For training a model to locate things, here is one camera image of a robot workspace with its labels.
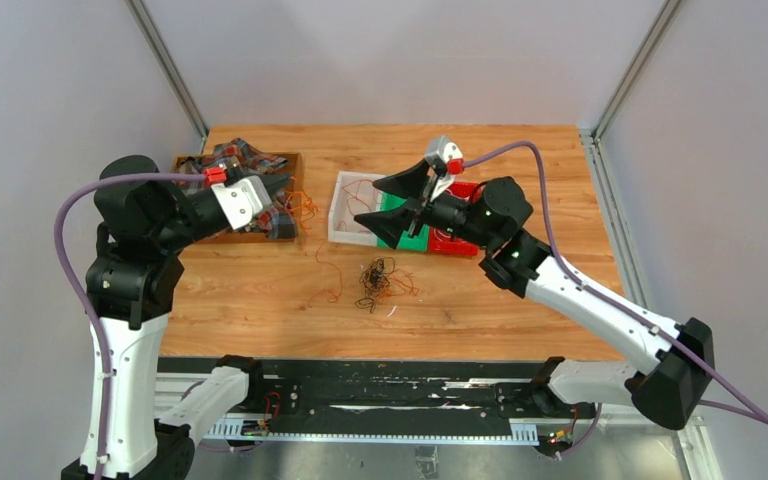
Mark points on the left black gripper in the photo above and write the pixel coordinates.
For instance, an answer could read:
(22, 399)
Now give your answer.
(273, 182)

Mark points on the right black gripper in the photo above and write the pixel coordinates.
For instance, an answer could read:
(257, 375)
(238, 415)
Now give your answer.
(389, 223)

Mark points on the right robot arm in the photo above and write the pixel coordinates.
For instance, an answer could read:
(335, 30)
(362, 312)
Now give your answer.
(666, 366)

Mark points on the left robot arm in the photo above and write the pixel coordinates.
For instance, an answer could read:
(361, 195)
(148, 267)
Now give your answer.
(148, 218)

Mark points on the wooden tray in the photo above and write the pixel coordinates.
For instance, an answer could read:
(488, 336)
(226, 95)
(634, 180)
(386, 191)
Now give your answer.
(289, 228)

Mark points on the plaid flannel shirt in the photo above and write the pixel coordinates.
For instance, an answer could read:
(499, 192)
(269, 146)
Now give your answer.
(247, 156)

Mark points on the green plastic bin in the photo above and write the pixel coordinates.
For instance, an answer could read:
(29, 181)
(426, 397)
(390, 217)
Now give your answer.
(417, 243)

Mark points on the white plastic bin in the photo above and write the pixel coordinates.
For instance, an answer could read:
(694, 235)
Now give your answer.
(353, 194)

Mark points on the red plastic bin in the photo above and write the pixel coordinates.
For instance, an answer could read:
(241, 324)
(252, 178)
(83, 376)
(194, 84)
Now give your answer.
(440, 242)

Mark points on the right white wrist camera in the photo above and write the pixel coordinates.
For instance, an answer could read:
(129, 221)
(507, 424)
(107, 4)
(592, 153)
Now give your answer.
(440, 154)

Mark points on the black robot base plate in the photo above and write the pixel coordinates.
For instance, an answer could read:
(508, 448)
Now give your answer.
(398, 401)

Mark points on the aluminium frame rail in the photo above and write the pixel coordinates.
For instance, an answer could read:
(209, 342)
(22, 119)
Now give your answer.
(617, 443)

